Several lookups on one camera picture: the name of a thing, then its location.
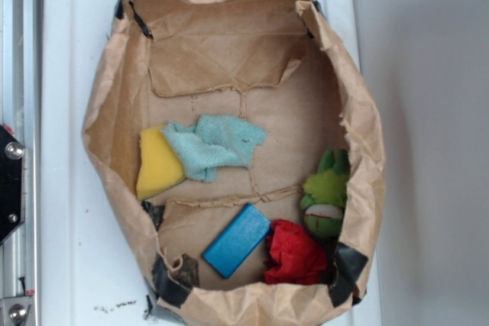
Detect light blue cloth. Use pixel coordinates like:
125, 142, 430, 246
161, 115, 267, 182

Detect red crumpled cloth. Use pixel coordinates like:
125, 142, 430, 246
264, 219, 328, 286

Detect brown paper bag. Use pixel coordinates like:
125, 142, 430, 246
83, 0, 386, 325

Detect yellow sponge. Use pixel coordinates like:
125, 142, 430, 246
136, 124, 186, 200

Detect green plush toy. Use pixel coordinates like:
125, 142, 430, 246
300, 149, 350, 240

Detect blue rectangular block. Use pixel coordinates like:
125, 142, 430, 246
202, 203, 270, 279

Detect white plastic bin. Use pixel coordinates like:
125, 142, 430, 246
36, 0, 359, 325

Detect black metal bracket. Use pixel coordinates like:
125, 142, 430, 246
0, 125, 25, 245

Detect aluminium frame rail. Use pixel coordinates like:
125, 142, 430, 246
1, 0, 43, 325

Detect silver corner bracket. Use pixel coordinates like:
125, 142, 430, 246
1, 296, 31, 326

